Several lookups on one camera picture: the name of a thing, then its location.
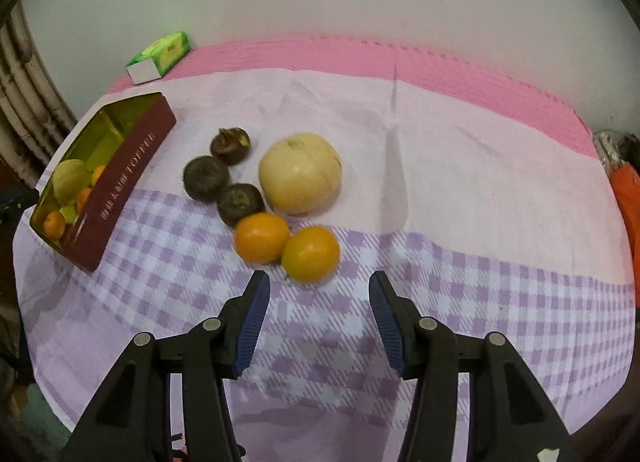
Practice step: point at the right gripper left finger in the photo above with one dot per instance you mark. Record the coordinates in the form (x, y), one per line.
(164, 400)

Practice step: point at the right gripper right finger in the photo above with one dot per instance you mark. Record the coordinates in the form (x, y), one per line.
(511, 416)

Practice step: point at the lone orange kumquat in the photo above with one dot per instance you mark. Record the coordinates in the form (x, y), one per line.
(54, 226)

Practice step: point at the green pear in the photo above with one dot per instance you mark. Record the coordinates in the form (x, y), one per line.
(68, 179)

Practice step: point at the tangerine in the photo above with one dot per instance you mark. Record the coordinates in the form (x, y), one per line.
(82, 199)
(96, 174)

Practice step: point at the dark mangosteen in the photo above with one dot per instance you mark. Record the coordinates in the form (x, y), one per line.
(231, 145)
(204, 177)
(238, 201)

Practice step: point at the yellow orange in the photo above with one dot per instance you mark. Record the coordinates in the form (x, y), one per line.
(311, 255)

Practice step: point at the pale yellow pear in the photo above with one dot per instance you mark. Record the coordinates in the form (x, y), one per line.
(300, 174)

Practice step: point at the beige ribbed radiator pipes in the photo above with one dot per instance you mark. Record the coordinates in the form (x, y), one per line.
(34, 117)

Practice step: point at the gold toffee tin box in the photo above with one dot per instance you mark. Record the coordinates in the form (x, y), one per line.
(124, 135)

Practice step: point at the green white tissue box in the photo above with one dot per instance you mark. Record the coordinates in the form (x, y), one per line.
(155, 61)

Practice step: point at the dark mangosteen back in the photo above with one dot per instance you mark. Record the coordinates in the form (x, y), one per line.
(231, 145)

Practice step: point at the pink purple checkered tablecloth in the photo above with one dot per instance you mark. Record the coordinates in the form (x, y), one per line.
(481, 197)

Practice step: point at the orange plastic bag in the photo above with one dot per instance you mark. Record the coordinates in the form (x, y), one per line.
(625, 183)

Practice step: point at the background clutter pile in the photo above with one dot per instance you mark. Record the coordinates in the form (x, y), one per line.
(615, 148)

